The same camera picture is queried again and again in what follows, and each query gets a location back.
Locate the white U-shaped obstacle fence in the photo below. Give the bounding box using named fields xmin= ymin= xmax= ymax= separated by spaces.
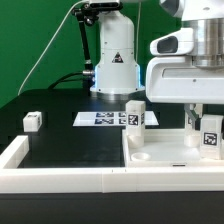
xmin=0 ymin=135 xmax=224 ymax=194

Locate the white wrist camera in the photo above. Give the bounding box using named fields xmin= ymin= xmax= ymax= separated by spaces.
xmin=150 ymin=28 xmax=194 ymax=56

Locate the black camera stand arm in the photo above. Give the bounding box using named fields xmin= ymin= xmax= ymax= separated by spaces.
xmin=71 ymin=2 xmax=98 ymax=78

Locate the black cable bundle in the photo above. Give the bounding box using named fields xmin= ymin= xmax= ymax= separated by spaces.
xmin=47 ymin=73 xmax=95 ymax=90

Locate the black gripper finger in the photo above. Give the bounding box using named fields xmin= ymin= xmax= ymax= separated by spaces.
xmin=184 ymin=104 xmax=200 ymax=130

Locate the white square tabletop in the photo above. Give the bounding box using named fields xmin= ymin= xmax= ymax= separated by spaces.
xmin=122 ymin=129 xmax=224 ymax=168

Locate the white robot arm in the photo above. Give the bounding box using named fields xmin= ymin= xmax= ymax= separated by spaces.
xmin=90 ymin=0 xmax=224 ymax=114

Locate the white cable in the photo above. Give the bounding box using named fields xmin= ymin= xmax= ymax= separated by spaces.
xmin=17 ymin=0 xmax=88 ymax=97

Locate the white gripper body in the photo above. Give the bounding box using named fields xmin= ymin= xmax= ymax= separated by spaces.
xmin=145 ymin=56 xmax=224 ymax=104

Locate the white marker sheet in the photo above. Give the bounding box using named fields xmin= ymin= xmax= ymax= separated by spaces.
xmin=72 ymin=111 xmax=160 ymax=127

